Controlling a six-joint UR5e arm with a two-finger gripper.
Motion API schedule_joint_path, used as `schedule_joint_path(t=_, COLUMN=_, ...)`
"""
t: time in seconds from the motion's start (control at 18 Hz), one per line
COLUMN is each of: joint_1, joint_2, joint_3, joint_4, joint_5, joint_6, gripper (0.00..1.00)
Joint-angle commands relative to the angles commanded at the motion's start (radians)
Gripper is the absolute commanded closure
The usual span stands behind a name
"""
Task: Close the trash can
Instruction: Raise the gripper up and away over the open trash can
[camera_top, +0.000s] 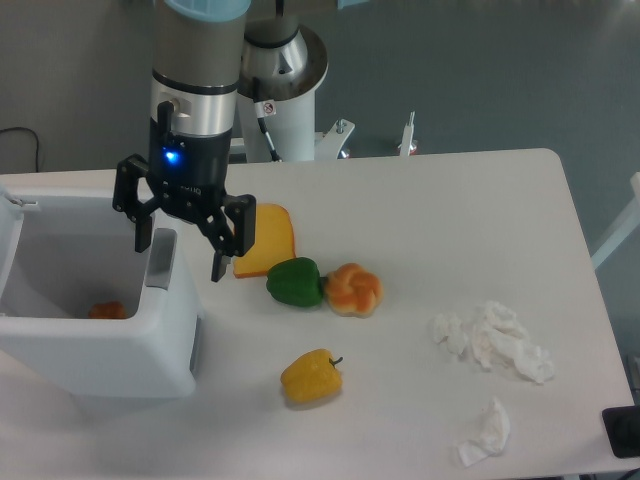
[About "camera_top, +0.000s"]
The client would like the white trash can lid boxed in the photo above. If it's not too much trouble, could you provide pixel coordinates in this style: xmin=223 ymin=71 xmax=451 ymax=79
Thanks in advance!
xmin=0 ymin=185 xmax=39 ymax=293

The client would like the yellow bell pepper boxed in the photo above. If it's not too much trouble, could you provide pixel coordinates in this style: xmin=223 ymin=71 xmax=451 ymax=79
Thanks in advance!
xmin=280 ymin=349 xmax=344 ymax=404

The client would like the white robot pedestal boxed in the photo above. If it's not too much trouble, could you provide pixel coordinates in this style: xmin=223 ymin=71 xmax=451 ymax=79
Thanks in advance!
xmin=231 ymin=91 xmax=355 ymax=163

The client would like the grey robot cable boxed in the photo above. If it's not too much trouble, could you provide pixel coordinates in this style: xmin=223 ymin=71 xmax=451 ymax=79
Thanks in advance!
xmin=252 ymin=77 xmax=284 ymax=164

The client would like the orange bell pepper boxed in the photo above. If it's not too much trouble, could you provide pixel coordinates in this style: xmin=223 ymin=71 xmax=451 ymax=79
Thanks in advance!
xmin=88 ymin=301 xmax=128 ymax=320

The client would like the green bell pepper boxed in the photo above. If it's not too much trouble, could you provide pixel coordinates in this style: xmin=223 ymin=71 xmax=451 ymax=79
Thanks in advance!
xmin=266 ymin=257 xmax=323 ymax=308

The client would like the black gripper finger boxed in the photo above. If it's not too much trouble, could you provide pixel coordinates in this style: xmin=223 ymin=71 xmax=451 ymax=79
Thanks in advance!
xmin=197 ymin=194 xmax=256 ymax=282
xmin=112 ymin=154 xmax=156 ymax=253

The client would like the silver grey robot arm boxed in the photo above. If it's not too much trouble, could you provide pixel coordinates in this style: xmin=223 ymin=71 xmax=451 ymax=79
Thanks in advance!
xmin=113 ymin=1 xmax=328 ymax=281

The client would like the toy bread slice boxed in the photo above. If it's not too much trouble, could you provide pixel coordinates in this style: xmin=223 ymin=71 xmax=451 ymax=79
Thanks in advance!
xmin=233 ymin=203 xmax=296 ymax=278

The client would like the braided bread roll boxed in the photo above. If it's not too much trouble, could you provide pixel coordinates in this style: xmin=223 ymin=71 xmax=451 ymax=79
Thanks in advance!
xmin=324 ymin=263 xmax=384 ymax=317

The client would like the black device at edge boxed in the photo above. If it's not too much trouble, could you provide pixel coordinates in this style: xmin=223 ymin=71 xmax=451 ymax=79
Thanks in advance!
xmin=602 ymin=405 xmax=639 ymax=459

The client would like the black cable on floor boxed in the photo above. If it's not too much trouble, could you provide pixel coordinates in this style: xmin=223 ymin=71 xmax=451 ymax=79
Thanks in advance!
xmin=0 ymin=127 xmax=41 ymax=171

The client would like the large crumpled white tissue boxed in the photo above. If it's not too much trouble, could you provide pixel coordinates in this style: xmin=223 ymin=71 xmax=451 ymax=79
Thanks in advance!
xmin=430 ymin=301 xmax=555 ymax=385

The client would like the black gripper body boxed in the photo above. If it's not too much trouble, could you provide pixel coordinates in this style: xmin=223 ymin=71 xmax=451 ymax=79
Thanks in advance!
xmin=147 ymin=101 xmax=231 ymax=224

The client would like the white trash can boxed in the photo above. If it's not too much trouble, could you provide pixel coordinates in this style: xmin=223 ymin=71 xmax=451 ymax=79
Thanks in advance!
xmin=1 ymin=187 xmax=203 ymax=398

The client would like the white frame leg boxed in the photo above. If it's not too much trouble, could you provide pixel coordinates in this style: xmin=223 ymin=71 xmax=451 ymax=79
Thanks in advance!
xmin=398 ymin=111 xmax=418 ymax=157

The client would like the small crumpled white tissue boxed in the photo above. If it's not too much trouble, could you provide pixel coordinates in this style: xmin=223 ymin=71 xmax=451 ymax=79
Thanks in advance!
xmin=456 ymin=396 xmax=511 ymax=468

